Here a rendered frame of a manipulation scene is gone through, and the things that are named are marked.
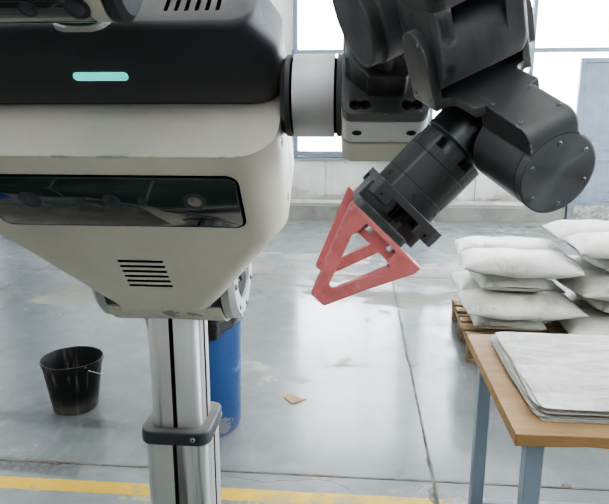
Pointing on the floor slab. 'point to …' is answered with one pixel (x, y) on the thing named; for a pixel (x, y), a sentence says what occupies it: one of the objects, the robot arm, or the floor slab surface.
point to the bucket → (73, 378)
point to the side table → (527, 428)
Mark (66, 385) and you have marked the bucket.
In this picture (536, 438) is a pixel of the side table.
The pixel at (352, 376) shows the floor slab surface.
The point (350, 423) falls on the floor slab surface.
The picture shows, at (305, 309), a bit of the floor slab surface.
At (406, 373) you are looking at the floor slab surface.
